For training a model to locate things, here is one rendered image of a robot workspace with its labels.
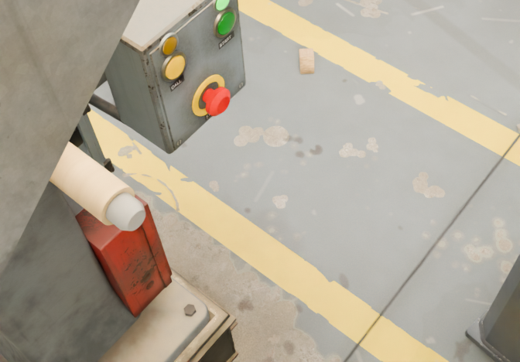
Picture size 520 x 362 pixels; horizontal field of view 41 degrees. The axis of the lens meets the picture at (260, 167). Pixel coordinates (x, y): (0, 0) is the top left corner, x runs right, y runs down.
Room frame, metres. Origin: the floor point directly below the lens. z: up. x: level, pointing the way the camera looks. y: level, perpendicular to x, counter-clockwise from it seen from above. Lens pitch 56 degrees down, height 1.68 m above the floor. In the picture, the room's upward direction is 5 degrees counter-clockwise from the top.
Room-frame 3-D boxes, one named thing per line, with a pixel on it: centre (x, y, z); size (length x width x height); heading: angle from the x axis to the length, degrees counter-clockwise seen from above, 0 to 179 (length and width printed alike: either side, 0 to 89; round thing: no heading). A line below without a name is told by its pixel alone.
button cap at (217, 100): (0.60, 0.05, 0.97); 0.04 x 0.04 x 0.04; 46
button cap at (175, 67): (0.57, 0.09, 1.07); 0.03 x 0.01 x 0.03; 136
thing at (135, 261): (0.71, 0.33, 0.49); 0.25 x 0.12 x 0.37; 46
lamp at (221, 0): (0.63, 0.03, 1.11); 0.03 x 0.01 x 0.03; 136
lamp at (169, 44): (0.57, 0.09, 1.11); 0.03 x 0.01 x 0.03; 136
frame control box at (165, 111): (0.67, 0.16, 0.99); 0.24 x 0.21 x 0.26; 46
